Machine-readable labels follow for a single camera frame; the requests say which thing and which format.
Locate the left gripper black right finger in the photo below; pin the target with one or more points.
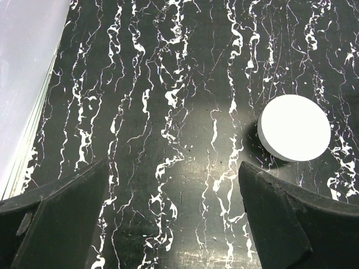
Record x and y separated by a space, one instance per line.
296 228

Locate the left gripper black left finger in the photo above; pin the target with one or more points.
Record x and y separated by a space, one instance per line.
52 226

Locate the white bowl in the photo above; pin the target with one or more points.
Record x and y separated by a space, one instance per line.
293 128

